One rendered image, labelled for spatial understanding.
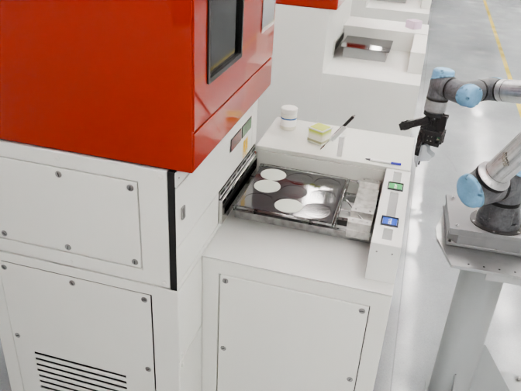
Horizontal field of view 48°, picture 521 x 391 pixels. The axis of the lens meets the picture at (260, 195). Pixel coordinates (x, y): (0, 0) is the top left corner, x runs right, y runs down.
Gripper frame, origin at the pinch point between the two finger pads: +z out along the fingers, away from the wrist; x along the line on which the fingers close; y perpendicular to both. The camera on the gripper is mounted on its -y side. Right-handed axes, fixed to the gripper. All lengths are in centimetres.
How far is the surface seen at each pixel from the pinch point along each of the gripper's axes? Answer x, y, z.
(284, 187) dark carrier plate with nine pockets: -24, -41, 15
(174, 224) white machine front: -90, -43, 4
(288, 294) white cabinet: -60, -17, 34
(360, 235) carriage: -33.5, -5.4, 18.7
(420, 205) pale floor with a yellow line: 167, -27, 92
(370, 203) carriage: -12.8, -10.4, 16.1
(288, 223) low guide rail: -37, -32, 22
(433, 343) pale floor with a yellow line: 37, 20, 100
